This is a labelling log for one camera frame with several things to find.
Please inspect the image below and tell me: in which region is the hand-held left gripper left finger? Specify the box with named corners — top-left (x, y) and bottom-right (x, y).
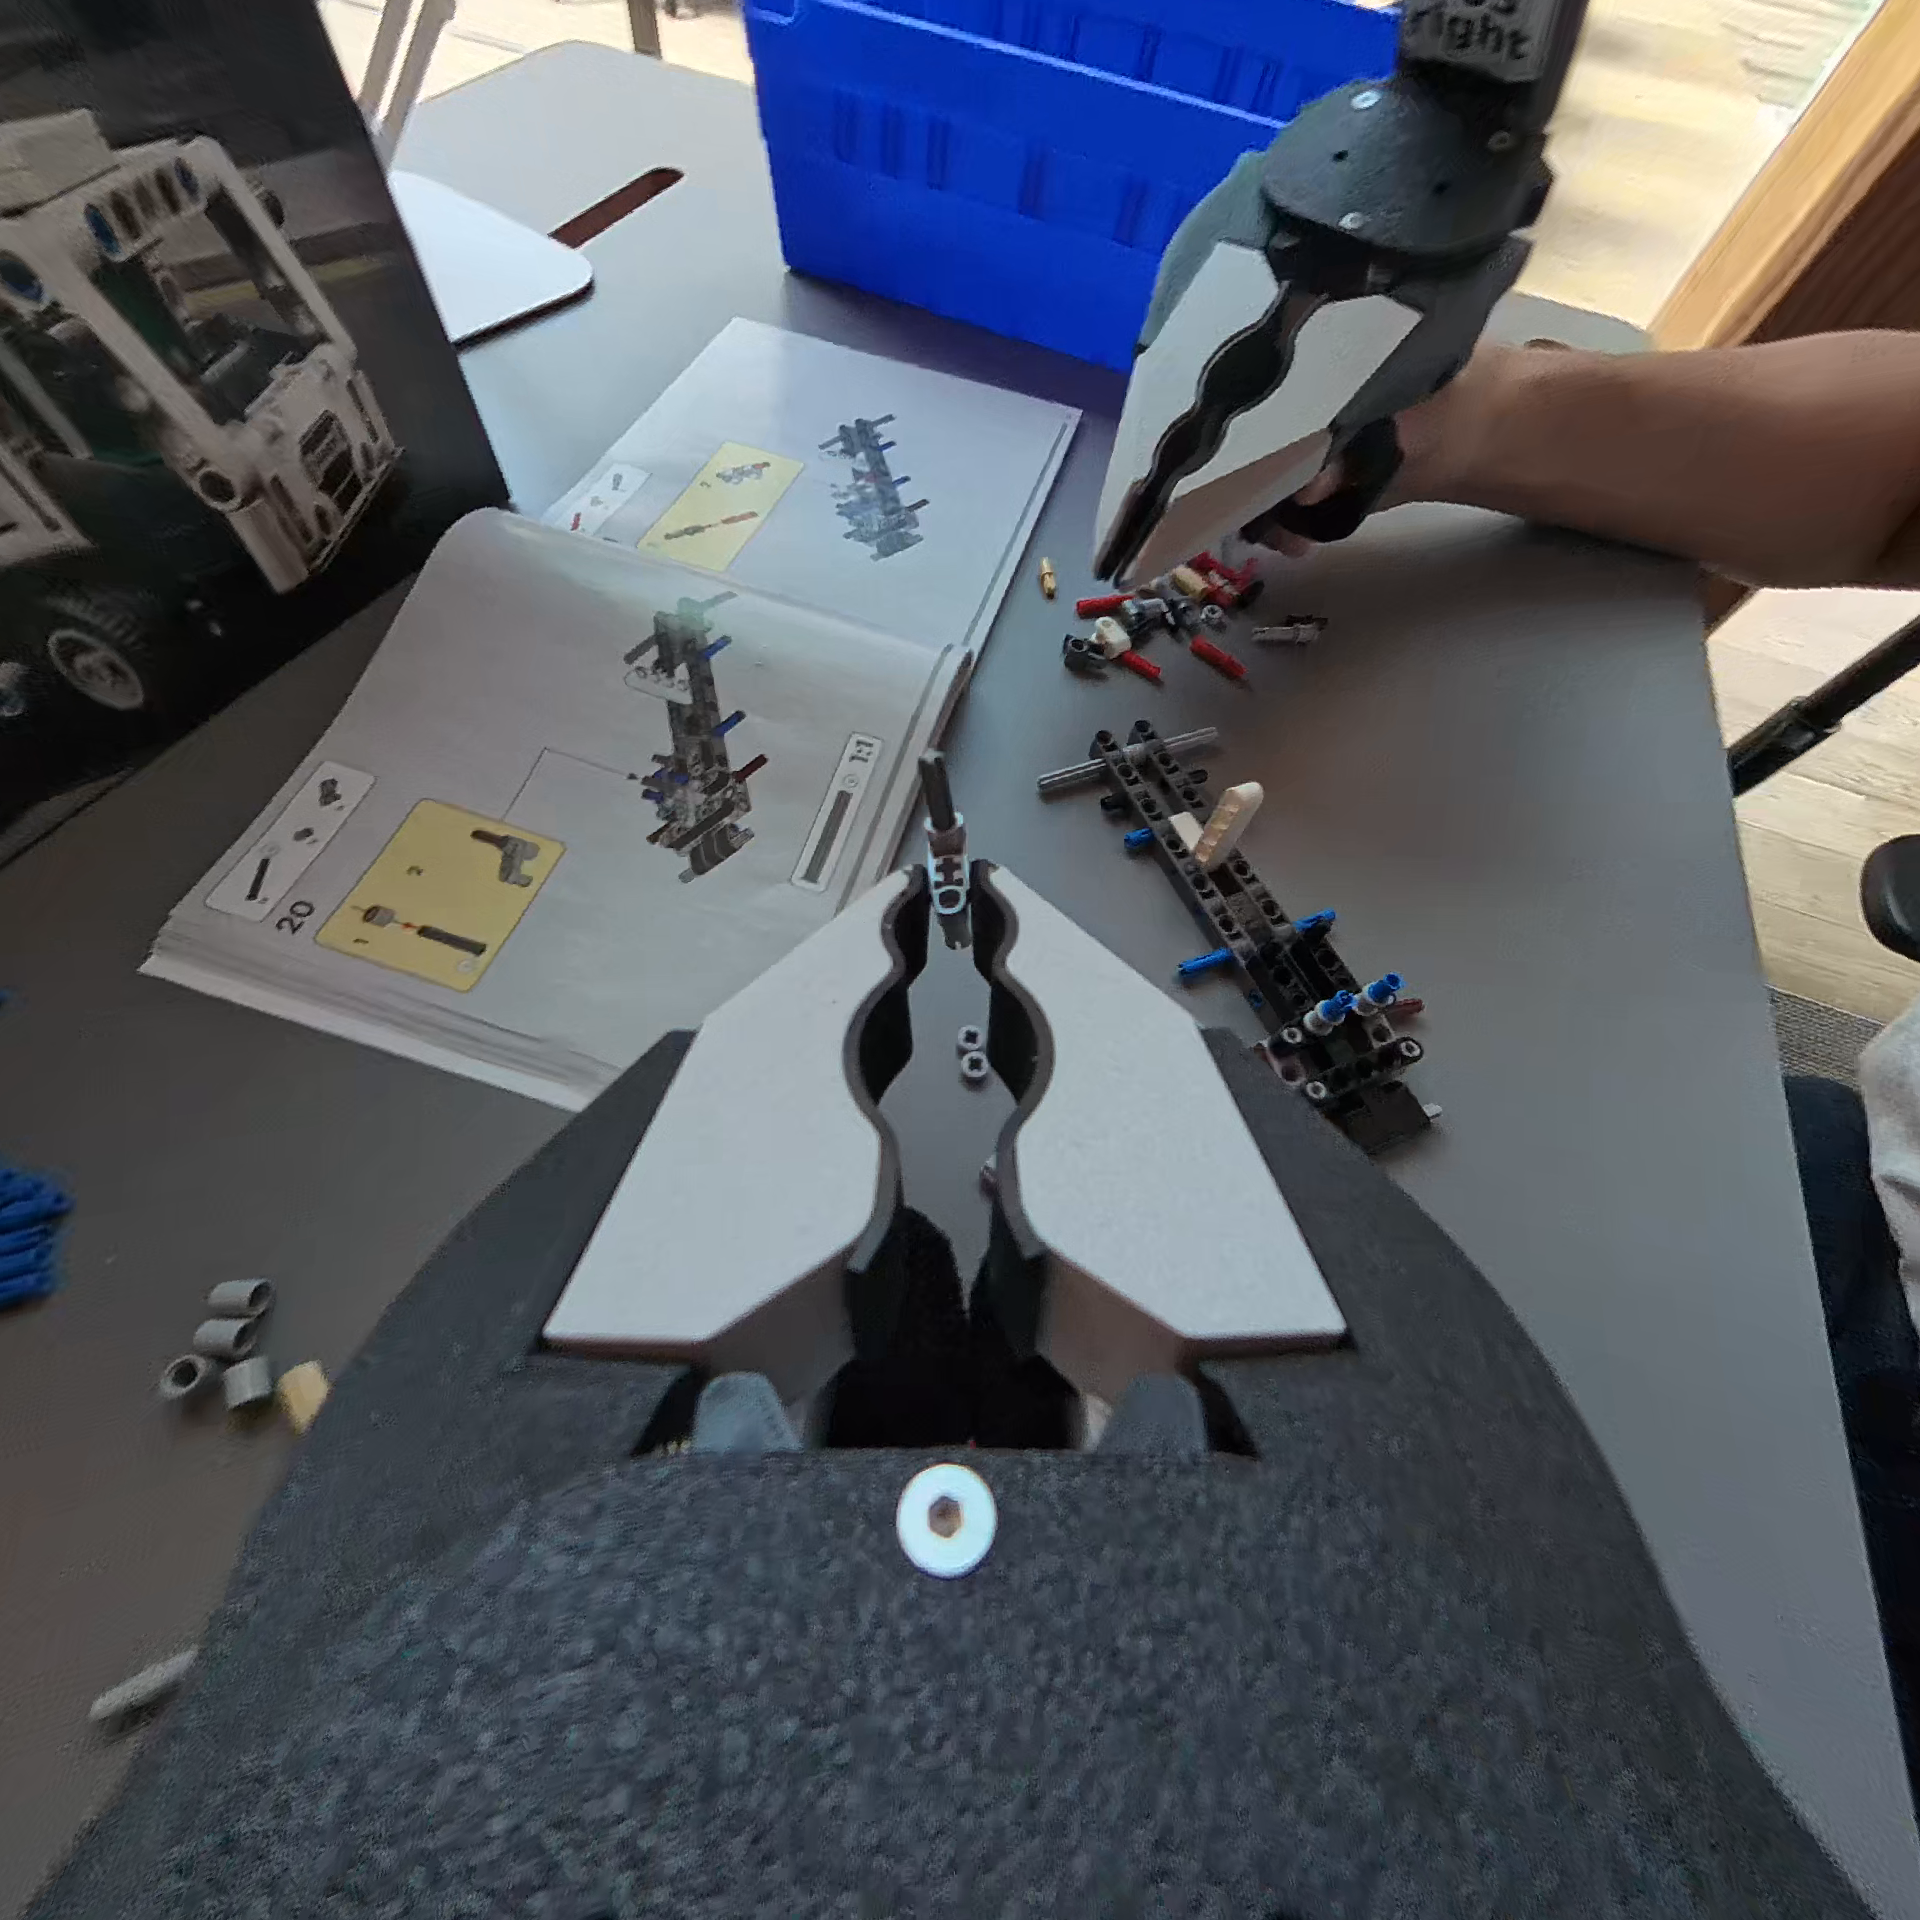
top-left (544, 864), bottom-right (934, 1453)

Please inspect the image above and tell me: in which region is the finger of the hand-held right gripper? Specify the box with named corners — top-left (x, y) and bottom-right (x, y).
top-left (1094, 241), bottom-right (1292, 587)
top-left (1123, 292), bottom-right (1431, 587)

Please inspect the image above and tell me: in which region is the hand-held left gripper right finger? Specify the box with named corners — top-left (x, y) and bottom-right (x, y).
top-left (967, 859), bottom-right (1350, 1456)

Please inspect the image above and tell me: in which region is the pile of small lego pins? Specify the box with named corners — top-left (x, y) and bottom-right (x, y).
top-left (1064, 551), bottom-right (1328, 684)

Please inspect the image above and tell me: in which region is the lego chassis assembly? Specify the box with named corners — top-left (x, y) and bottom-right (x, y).
top-left (1038, 725), bottom-right (1444, 1157)

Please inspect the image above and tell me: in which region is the grey connector with brown axle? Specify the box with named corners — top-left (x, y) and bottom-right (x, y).
top-left (920, 749), bottom-right (976, 954)

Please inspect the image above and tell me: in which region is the person's right forearm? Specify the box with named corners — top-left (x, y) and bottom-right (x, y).
top-left (1506, 328), bottom-right (1920, 589)

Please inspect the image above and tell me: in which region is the pile of blue lego pins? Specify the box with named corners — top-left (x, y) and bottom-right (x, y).
top-left (0, 1161), bottom-right (74, 1305)

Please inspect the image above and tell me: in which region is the light grey lego axle pin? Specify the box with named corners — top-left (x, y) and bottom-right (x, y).
top-left (89, 1650), bottom-right (202, 1728)

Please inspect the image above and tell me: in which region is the black lego set box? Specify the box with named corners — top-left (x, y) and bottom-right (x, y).
top-left (0, 0), bottom-right (512, 864)

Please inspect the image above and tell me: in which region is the person's right hand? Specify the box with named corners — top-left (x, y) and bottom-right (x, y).
top-left (1399, 347), bottom-right (1531, 507)

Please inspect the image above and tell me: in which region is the blue plastic bin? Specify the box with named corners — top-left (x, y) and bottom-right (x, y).
top-left (744, 0), bottom-right (1404, 376)

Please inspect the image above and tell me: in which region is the wooden cabinet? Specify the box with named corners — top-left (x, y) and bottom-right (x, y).
top-left (1650, 0), bottom-right (1920, 634)

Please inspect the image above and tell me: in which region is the open instruction booklet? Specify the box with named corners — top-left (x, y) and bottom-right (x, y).
top-left (142, 316), bottom-right (1086, 1113)

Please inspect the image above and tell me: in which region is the black chair leg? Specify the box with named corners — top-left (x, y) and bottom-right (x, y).
top-left (1727, 616), bottom-right (1920, 797)

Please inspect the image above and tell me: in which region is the person's dark jeans leg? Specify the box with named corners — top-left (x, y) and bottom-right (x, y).
top-left (1784, 1073), bottom-right (1920, 1713)

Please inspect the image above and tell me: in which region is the white stand with flat base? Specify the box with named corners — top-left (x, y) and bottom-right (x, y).
top-left (356, 0), bottom-right (594, 347)

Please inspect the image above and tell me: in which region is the person's white shirt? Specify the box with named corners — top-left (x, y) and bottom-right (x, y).
top-left (1857, 1002), bottom-right (1920, 1328)

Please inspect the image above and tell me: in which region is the black chair caster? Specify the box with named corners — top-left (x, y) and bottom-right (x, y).
top-left (1862, 833), bottom-right (1920, 962)

